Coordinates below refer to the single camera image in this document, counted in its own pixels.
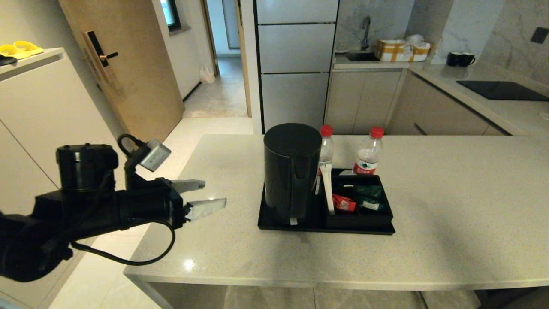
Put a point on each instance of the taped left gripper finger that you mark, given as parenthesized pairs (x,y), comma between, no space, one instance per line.
(188,186)
(206,209)

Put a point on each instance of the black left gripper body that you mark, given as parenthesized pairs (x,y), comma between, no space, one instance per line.
(150,204)

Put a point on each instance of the black electric kettle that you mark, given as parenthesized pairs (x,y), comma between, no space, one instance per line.
(291,171)

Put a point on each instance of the red-capped water bottle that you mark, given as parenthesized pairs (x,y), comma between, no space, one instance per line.
(326,150)
(368,156)

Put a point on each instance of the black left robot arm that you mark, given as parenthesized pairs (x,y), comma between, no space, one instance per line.
(43,231)

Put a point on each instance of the red snack packet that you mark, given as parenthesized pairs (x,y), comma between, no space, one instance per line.
(344,203)

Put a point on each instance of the green tea packet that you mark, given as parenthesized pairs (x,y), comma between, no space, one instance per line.
(373,206)
(369,191)

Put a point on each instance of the white plastic bag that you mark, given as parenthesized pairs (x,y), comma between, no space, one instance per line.
(207,74)

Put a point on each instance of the wooden door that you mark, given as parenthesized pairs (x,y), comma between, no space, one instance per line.
(128,86)

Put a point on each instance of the long white sachet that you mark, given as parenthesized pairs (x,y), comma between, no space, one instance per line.
(328,191)

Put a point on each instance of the white tall cabinet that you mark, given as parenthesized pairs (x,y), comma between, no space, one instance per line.
(55,120)

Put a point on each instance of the dark sachet with white label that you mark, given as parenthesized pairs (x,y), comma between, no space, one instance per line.
(349,186)

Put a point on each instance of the white round coaster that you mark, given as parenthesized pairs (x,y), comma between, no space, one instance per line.
(347,172)

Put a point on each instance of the black compartment organizer box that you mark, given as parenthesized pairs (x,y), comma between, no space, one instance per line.
(360,221)

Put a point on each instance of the black serving tray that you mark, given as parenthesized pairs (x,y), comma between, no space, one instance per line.
(364,231)

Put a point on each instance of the grey refrigerator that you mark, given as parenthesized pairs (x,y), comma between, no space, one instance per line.
(296,64)

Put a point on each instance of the dark window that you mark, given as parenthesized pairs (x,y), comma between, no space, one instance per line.
(170,15)

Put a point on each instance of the beige kitchen base cabinets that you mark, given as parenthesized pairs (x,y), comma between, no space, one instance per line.
(364,101)

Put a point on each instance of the yellow slipper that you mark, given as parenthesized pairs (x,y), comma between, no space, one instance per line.
(28,46)
(13,51)

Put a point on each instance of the black item on cabinet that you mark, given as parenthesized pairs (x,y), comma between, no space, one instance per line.
(6,60)

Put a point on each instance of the dark kitchen sink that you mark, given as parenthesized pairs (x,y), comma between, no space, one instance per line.
(362,56)

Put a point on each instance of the metal kitchen faucet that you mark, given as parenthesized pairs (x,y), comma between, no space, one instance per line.
(366,32)

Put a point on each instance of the cardboard box with yellow tape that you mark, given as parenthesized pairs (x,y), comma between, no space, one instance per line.
(401,51)

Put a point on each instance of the black mug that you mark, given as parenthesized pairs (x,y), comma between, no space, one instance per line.
(453,59)
(467,59)

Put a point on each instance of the black induction cooktop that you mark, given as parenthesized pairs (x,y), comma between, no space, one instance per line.
(502,90)

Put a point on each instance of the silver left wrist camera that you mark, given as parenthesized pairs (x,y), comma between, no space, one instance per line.
(155,155)

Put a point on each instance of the black wall switch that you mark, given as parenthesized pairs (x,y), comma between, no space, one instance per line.
(540,35)

